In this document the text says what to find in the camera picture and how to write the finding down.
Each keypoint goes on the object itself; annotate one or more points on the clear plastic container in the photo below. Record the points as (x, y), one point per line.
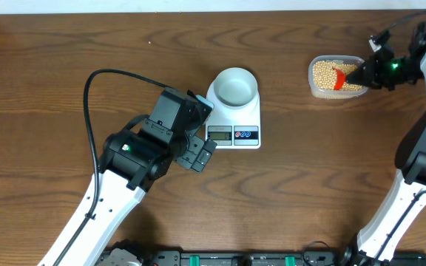
(320, 93)

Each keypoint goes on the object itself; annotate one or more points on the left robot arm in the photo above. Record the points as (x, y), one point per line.
(132, 160)

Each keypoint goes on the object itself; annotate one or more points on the grey round bowl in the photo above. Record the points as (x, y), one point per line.
(235, 88)

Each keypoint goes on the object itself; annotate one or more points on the red measuring scoop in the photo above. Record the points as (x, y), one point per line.
(341, 79)

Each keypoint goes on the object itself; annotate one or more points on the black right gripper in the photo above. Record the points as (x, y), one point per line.
(370, 70)

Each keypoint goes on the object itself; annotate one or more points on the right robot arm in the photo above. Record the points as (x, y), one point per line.
(376, 243)

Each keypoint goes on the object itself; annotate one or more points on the white digital kitchen scale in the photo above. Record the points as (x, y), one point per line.
(235, 127)

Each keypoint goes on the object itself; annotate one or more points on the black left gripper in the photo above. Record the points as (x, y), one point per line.
(198, 152)

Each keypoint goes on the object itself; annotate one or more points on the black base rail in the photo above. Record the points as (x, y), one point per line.
(131, 253)

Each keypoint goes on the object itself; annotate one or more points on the yellow soybeans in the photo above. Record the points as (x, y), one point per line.
(325, 77)

